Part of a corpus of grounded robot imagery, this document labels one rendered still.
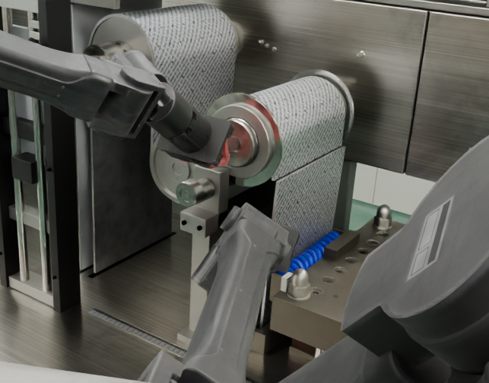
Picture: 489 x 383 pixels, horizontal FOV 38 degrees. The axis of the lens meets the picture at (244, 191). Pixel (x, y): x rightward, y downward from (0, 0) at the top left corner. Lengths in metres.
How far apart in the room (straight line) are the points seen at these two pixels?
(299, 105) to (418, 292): 0.92
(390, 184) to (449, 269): 3.77
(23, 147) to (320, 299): 0.57
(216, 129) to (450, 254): 0.77
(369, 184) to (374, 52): 2.76
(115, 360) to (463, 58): 0.76
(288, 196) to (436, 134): 0.32
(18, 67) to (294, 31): 0.71
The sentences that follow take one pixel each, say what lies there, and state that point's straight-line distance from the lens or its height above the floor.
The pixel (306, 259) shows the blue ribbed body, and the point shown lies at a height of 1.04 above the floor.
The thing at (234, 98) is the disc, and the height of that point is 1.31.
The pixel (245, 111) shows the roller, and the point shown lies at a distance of 1.05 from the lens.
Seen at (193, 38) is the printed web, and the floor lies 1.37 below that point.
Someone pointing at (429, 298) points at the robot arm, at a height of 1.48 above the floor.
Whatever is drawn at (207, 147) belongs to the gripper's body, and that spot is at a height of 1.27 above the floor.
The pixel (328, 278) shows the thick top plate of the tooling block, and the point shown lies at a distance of 1.17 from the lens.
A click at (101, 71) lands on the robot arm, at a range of 0.83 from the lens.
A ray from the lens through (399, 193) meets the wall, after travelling 3.98.
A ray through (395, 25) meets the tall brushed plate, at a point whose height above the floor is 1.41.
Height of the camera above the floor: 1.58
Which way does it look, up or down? 22 degrees down
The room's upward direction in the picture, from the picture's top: 4 degrees clockwise
